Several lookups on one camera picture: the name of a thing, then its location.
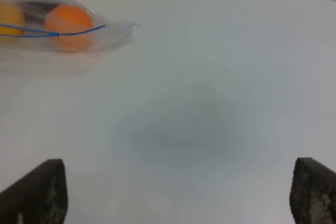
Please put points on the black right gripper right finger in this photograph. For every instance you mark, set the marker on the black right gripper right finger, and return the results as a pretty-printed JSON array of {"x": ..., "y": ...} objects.
[{"x": 312, "y": 194}]

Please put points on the clear zip file bag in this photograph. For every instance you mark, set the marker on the clear zip file bag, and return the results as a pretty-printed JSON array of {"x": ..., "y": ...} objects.
[{"x": 42, "y": 29}]

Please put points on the orange fruit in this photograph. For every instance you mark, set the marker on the orange fruit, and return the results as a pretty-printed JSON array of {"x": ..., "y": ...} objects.
[{"x": 68, "y": 20}]

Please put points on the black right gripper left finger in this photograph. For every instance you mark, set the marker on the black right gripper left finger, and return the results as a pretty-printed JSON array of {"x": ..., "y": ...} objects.
[{"x": 38, "y": 197}]

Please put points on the yellow pear fruit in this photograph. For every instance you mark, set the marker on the yellow pear fruit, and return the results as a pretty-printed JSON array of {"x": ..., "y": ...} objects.
[{"x": 11, "y": 14}]

